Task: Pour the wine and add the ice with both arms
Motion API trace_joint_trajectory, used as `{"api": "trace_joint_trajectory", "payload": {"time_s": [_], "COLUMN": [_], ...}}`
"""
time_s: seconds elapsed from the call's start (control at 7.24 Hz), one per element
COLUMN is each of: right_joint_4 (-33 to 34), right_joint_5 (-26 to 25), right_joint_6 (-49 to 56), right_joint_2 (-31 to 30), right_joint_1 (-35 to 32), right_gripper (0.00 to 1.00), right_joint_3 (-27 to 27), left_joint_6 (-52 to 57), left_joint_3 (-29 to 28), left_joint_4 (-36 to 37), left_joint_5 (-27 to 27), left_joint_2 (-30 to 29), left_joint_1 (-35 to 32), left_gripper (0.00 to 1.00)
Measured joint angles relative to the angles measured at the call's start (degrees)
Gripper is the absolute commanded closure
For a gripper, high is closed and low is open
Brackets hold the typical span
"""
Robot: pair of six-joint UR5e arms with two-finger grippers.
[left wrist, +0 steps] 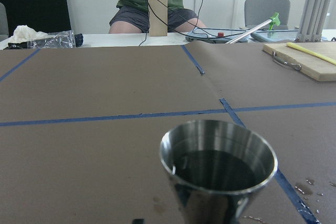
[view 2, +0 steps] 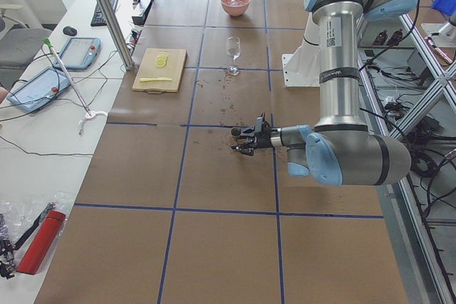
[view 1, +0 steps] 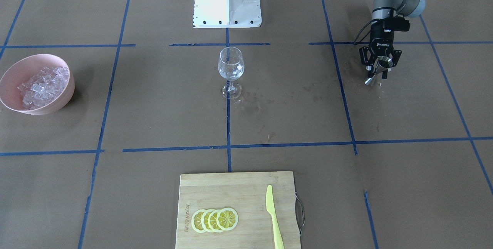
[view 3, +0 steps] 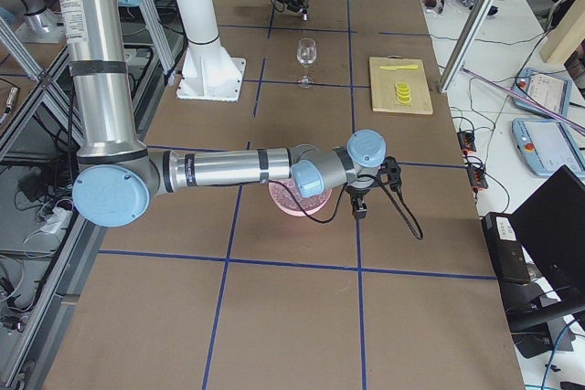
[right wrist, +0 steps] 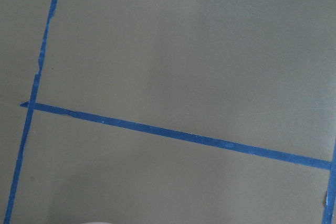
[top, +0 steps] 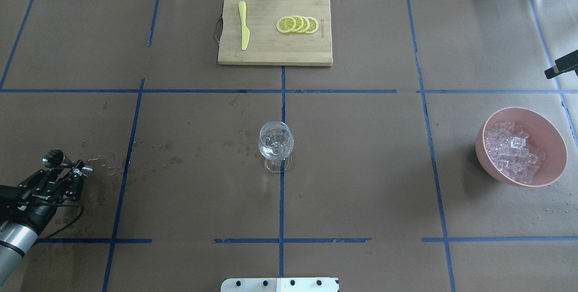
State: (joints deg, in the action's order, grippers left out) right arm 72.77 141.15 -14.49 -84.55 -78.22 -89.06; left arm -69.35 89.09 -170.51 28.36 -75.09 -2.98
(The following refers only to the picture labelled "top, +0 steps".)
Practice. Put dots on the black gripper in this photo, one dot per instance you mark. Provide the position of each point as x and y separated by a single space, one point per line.
32 211

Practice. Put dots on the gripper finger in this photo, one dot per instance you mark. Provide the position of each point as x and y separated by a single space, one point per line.
567 63

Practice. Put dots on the steel jigger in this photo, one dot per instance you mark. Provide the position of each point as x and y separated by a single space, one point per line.
56 159

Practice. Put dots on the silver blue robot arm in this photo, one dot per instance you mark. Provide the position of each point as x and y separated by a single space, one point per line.
16 240

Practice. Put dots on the clear ice cubes pile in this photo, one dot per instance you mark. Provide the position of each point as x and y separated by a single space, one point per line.
509 149

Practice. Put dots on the clear wine glass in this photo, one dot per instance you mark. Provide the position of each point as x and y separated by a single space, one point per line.
276 143

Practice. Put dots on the pink bowl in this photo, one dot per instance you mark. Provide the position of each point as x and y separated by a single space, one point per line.
542 134

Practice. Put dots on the bamboo cutting board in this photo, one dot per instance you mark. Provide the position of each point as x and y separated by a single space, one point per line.
269 47

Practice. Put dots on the yellow plastic knife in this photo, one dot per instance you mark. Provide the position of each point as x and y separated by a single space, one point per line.
244 30

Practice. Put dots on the lemon slice stack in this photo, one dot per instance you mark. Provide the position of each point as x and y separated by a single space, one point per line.
297 24

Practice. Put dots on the white pedestal column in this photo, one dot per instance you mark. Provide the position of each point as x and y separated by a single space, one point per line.
295 284

